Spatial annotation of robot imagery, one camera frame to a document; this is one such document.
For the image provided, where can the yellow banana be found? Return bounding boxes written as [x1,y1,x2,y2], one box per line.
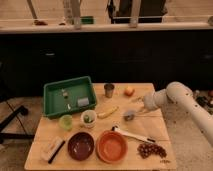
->
[97,106,119,119]

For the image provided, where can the orange fruit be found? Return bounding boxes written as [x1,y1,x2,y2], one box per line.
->
[124,86,135,96]

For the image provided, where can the grey folded towel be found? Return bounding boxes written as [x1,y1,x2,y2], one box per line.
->
[77,97,89,107]

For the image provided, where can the green plastic cup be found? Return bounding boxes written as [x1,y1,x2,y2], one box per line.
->
[59,115,72,131]

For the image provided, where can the white cup with green item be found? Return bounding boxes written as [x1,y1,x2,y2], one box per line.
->
[80,110,97,128]

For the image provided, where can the green plastic tray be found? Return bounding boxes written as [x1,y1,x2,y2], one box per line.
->
[43,76,97,119]

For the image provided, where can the bunch of grapes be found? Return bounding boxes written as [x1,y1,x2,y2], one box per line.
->
[137,143,167,159]

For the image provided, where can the metal cup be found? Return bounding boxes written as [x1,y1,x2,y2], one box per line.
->
[104,83,115,98]

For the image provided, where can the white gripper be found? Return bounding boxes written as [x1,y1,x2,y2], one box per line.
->
[123,91,166,121]

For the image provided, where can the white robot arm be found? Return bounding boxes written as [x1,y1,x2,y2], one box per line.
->
[135,82,213,147]

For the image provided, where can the small items in tray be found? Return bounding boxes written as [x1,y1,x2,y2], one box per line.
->
[62,89,71,110]

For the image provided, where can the orange bowl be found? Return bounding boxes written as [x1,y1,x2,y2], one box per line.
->
[96,131,128,164]

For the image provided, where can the purple bowl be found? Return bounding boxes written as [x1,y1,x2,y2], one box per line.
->
[68,132,95,161]

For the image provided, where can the black chair base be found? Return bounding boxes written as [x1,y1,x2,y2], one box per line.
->
[0,102,34,144]

